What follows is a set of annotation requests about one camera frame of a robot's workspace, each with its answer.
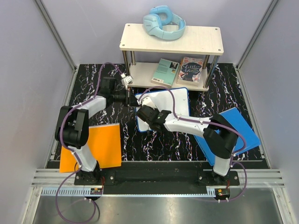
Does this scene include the aluminium slotted rail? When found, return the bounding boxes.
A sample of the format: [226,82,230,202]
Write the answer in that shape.
[31,169,285,198]

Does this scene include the white two-tier shelf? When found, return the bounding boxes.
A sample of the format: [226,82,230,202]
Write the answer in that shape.
[120,23,224,91]

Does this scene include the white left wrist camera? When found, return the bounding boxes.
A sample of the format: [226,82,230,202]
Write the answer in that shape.
[121,73,133,89]

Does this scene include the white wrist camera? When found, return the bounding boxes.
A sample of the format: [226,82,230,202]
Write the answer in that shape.
[121,73,133,89]
[137,96,156,109]

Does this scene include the blue folder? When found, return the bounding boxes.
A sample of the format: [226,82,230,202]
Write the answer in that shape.
[194,107,260,166]

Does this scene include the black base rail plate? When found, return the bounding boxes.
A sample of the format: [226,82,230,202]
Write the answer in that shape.
[74,161,240,187]

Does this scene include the Little Women book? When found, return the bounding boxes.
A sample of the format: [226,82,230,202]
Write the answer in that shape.
[177,57,204,86]

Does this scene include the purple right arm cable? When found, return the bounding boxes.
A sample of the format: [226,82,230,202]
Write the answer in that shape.
[137,86,248,203]

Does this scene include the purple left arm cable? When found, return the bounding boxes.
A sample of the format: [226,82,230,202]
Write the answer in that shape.
[55,62,126,223]

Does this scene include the orange folder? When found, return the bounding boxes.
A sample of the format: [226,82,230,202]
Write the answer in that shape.
[59,123,121,173]

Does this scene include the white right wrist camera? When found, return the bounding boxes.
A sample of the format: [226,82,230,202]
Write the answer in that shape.
[137,96,156,109]

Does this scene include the blue-framed whiteboard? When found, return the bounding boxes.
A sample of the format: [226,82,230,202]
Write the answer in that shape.
[135,87,190,133]

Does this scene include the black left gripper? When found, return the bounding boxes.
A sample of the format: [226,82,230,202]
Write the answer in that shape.
[111,88,140,108]

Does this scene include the black marble-pattern mat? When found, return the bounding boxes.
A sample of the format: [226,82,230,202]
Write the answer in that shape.
[68,63,256,165]

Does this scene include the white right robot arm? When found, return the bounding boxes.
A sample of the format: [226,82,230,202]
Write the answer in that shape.
[136,105,238,185]

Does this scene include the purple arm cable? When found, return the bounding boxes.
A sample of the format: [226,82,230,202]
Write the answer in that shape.
[137,86,248,203]
[55,62,126,223]

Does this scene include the light blue headphones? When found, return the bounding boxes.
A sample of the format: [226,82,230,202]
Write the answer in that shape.
[143,5,186,41]

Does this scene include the teal paperback book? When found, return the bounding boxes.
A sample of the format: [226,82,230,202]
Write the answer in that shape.
[151,59,180,88]

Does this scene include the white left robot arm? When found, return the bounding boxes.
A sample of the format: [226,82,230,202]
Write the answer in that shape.
[55,75,138,185]

